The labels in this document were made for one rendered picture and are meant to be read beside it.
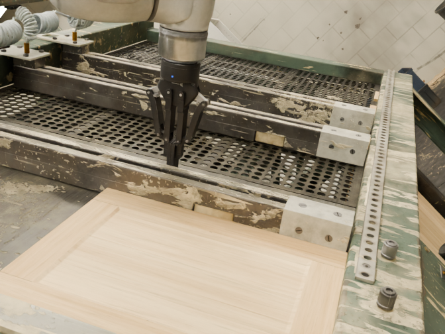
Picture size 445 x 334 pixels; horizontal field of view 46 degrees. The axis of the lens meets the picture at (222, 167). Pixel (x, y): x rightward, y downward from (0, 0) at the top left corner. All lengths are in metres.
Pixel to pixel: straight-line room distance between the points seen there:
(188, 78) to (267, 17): 5.18
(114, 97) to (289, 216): 0.77
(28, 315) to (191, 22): 0.54
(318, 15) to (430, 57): 1.29
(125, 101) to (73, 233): 0.69
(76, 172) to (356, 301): 0.61
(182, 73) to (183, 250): 0.32
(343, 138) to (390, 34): 4.80
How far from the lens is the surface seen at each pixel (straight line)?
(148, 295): 0.79
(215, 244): 0.92
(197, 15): 0.94
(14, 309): 0.75
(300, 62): 2.35
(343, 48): 6.10
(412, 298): 0.85
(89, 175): 1.09
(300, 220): 0.95
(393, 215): 1.08
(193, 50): 0.96
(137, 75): 1.80
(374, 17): 6.13
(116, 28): 2.30
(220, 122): 1.44
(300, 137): 1.39
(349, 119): 1.63
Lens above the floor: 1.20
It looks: 3 degrees down
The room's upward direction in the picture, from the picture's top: 44 degrees counter-clockwise
